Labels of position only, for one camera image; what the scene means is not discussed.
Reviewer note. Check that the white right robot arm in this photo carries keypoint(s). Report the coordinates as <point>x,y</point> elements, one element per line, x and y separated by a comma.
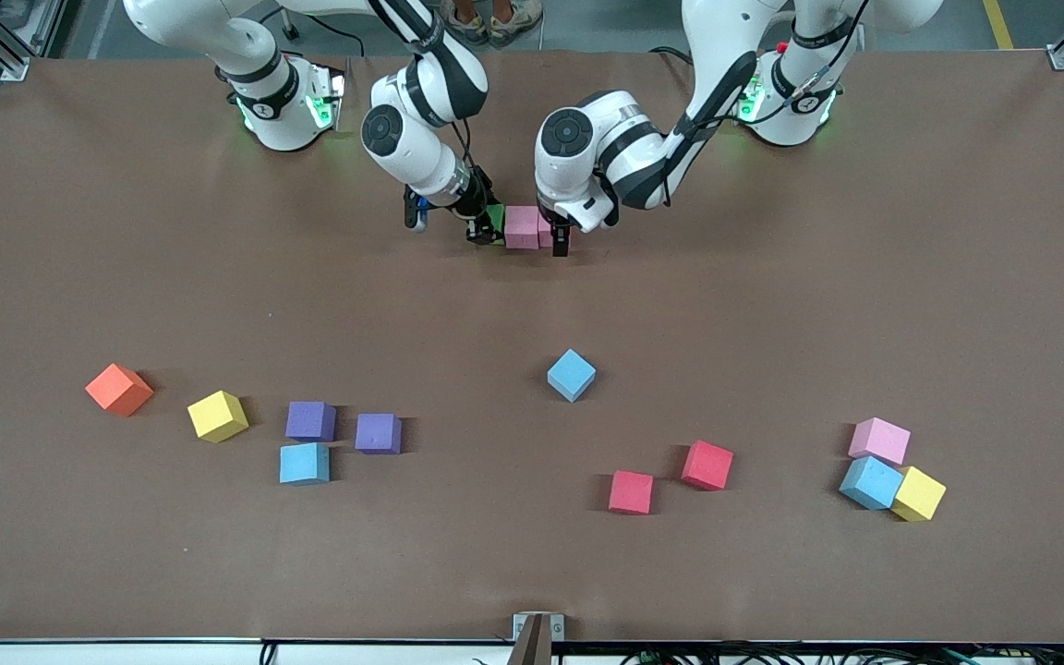
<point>421,139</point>

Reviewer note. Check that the metal clamp bracket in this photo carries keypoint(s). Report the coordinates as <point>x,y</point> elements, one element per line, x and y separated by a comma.
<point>537,642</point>

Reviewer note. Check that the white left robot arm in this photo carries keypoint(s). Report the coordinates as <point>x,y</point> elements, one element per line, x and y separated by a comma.
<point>587,139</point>

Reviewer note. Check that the orange foam block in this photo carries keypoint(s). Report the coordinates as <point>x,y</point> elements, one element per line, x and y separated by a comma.
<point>118,388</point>

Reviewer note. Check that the green foam block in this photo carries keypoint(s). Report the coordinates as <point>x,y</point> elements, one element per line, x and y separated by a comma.
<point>496,224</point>

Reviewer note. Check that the purple foam block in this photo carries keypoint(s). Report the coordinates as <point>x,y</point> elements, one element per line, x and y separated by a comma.
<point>378,432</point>
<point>310,420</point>

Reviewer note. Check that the red foam block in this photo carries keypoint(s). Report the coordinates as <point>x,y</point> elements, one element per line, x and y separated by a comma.
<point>631,491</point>
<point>707,465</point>

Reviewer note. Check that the brown paper table cover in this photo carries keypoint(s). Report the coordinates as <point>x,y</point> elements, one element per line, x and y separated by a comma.
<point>495,554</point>

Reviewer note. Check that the pink foam block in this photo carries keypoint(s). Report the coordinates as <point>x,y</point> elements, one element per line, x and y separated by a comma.
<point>879,440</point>
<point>544,231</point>
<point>521,227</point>

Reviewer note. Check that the blue foam block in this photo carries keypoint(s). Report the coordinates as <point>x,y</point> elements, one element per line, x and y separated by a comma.
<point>571,374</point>
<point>870,482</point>
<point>304,463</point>

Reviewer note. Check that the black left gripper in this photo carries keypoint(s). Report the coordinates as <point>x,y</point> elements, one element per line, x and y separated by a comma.
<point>561,236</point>

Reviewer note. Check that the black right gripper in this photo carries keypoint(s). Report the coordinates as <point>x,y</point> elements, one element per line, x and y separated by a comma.
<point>474,201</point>

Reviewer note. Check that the grey sneaker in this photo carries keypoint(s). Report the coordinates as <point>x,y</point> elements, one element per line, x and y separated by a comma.
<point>513,23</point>
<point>467,26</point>

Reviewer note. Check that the yellow foam block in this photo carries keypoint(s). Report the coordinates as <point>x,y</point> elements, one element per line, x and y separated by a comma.
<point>919,494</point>
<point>217,416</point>

